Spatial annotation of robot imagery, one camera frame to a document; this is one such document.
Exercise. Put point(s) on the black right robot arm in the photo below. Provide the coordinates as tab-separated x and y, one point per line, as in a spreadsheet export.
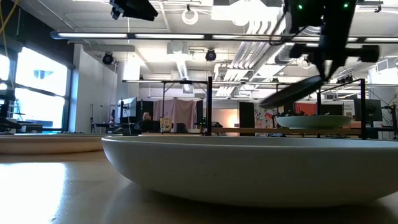
311	15

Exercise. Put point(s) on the black round spotlight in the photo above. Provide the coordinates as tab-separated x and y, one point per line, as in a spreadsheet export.
210	55
108	58

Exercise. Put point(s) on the light blue plate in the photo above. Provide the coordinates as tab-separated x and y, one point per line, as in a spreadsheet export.
248	171

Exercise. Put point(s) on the mint green plate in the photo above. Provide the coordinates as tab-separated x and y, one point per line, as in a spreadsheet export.
314	122

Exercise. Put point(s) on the computer monitor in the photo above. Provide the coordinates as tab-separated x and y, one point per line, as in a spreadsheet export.
128	109

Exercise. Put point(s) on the pink curtain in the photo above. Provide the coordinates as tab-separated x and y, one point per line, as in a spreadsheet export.
175	113

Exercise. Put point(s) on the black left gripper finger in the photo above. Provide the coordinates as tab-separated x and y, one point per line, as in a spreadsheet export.
144	11

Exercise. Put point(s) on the long linear ceiling light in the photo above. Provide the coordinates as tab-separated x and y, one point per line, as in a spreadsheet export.
93	35

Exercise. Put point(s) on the dark teal plate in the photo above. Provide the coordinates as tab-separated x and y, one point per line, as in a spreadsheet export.
289	93

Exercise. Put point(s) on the person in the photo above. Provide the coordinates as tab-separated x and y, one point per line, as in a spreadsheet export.
146	121

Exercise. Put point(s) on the beige plate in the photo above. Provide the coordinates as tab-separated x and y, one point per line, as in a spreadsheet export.
46	144

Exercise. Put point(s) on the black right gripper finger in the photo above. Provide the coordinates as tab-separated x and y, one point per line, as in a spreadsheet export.
319	67
335	65

